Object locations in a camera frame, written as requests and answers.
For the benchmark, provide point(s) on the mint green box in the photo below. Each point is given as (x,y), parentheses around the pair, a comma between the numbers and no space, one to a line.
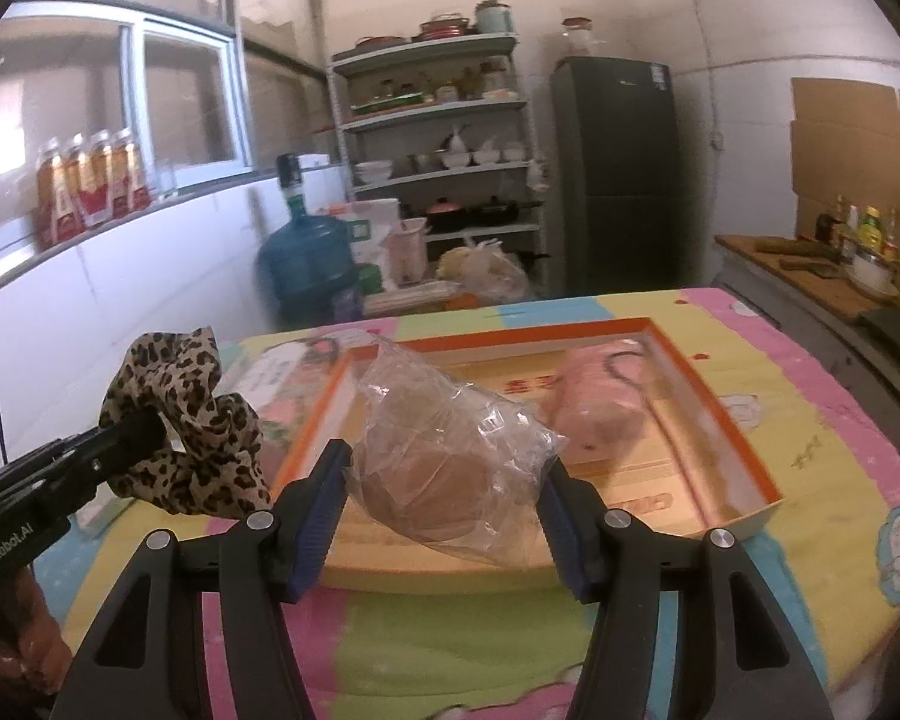
(96,516)

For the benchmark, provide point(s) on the grey metal shelf rack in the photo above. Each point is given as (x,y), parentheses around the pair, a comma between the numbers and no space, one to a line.
(445,128)

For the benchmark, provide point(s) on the wooden kitchen counter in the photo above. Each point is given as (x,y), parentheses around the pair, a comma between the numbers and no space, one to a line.
(799,293)

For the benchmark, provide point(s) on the glass jar on refrigerator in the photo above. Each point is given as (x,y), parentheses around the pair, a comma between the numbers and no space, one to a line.
(578,36)

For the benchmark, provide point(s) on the pink sponge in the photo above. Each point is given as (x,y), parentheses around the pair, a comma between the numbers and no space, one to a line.
(447,463)

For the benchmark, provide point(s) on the dark grey refrigerator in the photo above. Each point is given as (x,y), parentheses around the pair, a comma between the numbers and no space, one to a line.
(618,148)

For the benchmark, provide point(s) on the brown cardboard wall sheet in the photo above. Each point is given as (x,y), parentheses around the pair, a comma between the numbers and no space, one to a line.
(845,141)

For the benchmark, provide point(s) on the clear plastic bag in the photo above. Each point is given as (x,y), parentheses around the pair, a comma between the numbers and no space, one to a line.
(486,273)

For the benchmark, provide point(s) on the leopard print scrunchie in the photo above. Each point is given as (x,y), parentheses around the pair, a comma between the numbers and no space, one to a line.
(209,464)

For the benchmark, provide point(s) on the mint green pot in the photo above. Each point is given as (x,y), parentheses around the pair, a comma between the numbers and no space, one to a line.
(493,16)

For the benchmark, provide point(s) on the white bowl on counter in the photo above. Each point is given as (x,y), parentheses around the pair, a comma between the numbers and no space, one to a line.
(872,275)

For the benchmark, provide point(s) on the pink plastic bin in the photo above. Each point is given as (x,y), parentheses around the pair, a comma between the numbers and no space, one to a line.
(406,247)

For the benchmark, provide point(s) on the orange rimmed cardboard tray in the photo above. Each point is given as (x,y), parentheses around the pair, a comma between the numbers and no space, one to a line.
(691,470)

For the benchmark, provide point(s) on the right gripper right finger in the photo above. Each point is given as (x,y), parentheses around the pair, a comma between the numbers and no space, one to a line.
(736,654)

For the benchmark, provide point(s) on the colourful cartoon table mat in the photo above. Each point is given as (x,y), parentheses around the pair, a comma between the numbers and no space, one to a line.
(513,654)

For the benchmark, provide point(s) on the floral tissue box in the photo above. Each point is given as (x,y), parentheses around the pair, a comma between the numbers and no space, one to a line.
(283,385)

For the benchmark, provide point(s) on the orange drink bottle pack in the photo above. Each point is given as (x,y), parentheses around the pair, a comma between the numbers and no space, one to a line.
(87,182)

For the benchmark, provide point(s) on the operator left hand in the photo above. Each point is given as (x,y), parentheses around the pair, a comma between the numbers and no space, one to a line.
(34,659)

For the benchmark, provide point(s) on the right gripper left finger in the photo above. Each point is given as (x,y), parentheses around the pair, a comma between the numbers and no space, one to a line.
(144,655)

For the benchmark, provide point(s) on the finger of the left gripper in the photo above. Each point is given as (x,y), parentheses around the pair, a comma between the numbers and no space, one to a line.
(99,453)

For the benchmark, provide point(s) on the blue water jug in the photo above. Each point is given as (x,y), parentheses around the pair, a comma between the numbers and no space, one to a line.
(307,265)

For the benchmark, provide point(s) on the pink folded cloth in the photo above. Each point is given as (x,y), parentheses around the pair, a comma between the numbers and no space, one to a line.
(597,402)

